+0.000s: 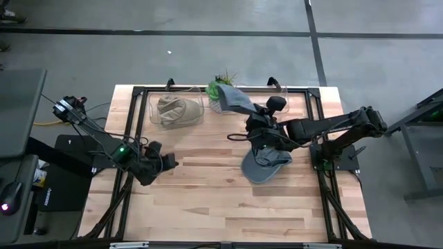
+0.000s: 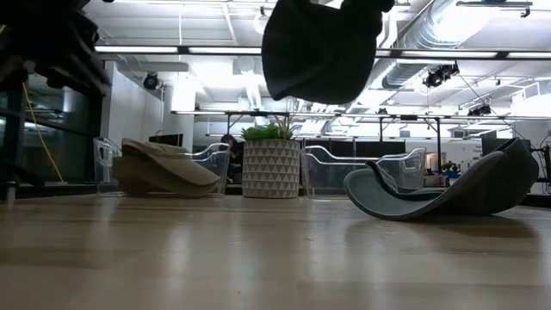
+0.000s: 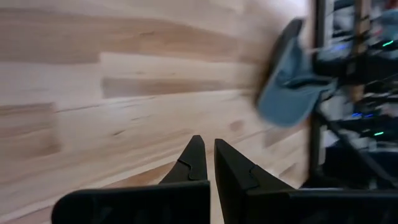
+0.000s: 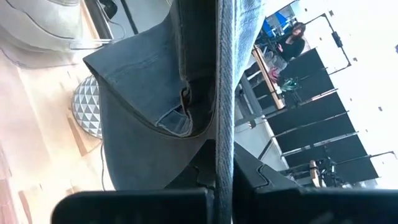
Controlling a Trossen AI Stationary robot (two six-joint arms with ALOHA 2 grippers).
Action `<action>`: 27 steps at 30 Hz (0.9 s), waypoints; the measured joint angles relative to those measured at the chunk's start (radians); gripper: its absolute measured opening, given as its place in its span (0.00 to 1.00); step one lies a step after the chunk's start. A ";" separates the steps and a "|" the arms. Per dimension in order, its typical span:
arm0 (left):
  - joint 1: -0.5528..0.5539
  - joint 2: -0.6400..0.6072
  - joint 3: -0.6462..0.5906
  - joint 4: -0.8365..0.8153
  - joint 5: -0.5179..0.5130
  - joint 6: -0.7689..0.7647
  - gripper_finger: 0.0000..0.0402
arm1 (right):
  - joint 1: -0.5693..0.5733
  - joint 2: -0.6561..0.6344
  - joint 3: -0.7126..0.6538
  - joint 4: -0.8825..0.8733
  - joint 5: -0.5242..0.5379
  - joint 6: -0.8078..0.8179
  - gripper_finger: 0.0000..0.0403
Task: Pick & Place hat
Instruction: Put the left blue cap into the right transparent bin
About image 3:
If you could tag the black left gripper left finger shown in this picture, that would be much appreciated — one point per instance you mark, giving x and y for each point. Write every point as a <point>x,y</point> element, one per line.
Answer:
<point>174,199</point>

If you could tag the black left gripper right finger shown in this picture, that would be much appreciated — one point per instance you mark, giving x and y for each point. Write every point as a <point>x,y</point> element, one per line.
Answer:
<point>248,199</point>

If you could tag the blue-grey baseball cap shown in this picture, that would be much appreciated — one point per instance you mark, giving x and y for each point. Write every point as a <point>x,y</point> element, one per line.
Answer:
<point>289,93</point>

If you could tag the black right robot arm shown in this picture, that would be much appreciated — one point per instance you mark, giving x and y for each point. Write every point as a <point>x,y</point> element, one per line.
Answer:
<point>373,68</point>

